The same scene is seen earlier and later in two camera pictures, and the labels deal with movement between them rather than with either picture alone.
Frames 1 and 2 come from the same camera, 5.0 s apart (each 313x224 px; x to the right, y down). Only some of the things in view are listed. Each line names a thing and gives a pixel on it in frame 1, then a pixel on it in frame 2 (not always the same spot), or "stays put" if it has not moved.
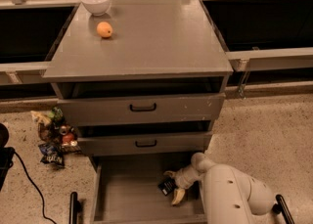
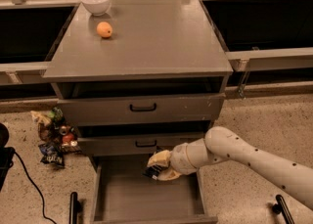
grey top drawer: [134, 109] stays put
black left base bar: [74, 207] stays put
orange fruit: [104, 28] stays put
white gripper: [184, 179] -> [178, 158]
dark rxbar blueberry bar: [167, 186] -> [152, 171]
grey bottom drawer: [125, 189] stays put
